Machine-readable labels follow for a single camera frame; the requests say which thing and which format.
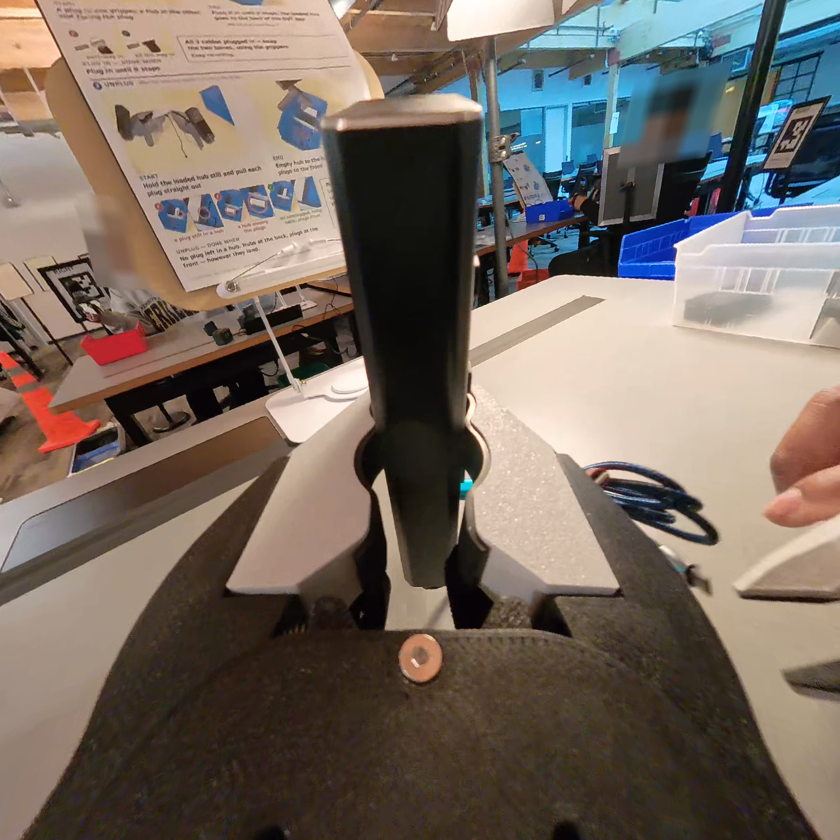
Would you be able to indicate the grey work table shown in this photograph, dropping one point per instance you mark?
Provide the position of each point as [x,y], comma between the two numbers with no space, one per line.
[197,358]

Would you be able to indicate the orange traffic cone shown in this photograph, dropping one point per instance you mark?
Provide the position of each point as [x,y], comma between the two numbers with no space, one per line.
[518,259]
[46,407]

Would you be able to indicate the instruction poster board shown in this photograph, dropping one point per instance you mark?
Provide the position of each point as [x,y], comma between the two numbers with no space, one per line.
[528,180]

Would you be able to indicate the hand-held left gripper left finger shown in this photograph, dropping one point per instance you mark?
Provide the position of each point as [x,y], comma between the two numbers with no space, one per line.
[302,525]

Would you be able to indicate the document stand with instruction sheet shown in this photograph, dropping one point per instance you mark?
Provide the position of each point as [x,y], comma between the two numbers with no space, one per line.
[197,131]

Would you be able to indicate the blue plastic bin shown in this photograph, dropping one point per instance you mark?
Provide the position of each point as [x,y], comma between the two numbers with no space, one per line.
[649,253]
[548,211]

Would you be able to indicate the grey metal pole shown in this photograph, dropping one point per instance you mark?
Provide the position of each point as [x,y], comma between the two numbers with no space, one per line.
[495,164]

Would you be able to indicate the red plastic tray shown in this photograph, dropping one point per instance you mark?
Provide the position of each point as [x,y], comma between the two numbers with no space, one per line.
[115,344]

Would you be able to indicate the black office chair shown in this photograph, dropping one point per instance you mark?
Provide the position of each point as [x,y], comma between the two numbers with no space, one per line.
[577,256]

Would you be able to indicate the black long USB hub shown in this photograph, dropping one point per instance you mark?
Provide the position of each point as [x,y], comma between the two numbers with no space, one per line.
[407,328]

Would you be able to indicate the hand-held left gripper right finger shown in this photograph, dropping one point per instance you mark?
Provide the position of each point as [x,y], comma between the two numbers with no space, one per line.
[544,518]

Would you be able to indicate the wooden table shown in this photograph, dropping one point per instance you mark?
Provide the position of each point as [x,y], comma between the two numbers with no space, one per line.
[525,233]

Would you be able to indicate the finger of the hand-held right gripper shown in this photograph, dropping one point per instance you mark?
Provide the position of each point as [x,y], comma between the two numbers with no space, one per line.
[800,571]
[820,679]

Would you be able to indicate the grey board stand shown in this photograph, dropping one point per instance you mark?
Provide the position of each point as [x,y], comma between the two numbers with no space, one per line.
[630,187]

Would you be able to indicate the black framed tag board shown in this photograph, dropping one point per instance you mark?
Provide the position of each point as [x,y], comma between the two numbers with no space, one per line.
[797,131]
[72,289]

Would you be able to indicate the person's right hand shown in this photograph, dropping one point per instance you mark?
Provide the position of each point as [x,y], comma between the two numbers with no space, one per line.
[814,453]

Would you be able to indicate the black pole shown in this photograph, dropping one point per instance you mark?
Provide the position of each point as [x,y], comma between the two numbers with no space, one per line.
[748,98]

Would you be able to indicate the clear plastic bin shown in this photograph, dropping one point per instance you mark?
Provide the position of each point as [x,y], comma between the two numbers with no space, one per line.
[754,282]

